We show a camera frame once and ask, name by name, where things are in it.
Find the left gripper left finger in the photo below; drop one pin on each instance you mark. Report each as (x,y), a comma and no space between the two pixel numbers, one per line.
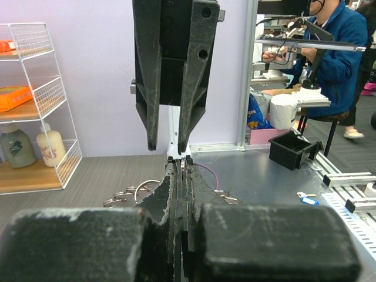
(96,244)

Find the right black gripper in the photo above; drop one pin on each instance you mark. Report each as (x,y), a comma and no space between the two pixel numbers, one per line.
(174,41)

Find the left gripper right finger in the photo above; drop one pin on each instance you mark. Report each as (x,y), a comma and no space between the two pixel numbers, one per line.
(269,237)

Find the metal disc with keyrings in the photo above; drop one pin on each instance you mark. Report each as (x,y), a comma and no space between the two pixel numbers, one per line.
(134,194)

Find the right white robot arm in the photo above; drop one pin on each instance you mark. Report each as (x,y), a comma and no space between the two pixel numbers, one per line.
(174,132)

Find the key with blue tag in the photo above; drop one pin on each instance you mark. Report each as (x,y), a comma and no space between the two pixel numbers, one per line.
(308,198)

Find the cream bottle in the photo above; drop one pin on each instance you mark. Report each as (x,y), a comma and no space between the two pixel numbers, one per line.
(51,145)

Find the pink storage box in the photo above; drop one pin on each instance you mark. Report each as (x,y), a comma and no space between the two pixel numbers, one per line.
(262,136)

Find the black plastic box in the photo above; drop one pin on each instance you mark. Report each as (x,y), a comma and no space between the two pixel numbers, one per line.
(290,150)

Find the blue chips bag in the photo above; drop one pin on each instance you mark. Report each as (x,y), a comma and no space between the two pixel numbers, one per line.
(258,110)

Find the green soap bottle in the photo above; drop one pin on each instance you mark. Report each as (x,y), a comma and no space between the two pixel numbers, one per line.
(17,146)

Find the white paper roll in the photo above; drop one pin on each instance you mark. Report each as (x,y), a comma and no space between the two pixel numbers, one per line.
(283,110)

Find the person in blue jacket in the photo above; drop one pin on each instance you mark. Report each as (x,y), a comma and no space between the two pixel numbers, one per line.
(338,71)

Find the orange snack pack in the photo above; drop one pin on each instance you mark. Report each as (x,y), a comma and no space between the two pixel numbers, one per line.
(13,96)

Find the orange razor box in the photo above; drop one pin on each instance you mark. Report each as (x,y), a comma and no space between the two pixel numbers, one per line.
(7,46)

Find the white wire shelf rack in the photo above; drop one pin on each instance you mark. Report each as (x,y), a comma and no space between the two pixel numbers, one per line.
(34,63)

